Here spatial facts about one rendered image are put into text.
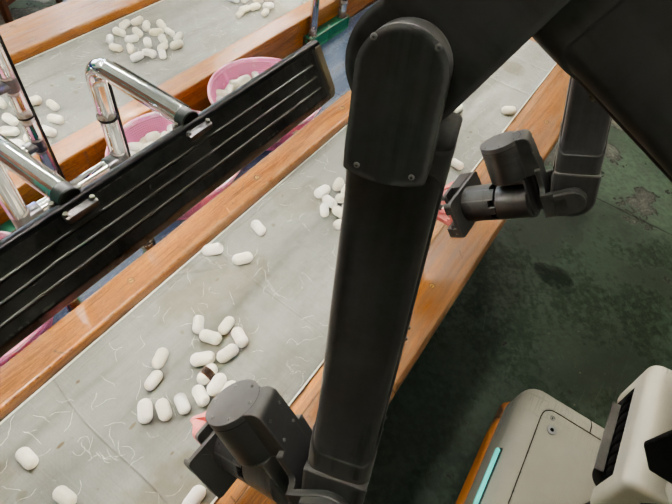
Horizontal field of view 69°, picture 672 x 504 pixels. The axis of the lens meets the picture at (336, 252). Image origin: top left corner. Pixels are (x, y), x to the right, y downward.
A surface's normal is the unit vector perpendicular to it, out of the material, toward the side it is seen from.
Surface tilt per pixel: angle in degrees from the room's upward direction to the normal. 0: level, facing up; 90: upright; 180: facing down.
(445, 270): 0
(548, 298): 0
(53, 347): 0
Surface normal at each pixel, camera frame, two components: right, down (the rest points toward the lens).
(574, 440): 0.12, -0.59
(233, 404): -0.40, -0.82
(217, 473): 0.70, 0.01
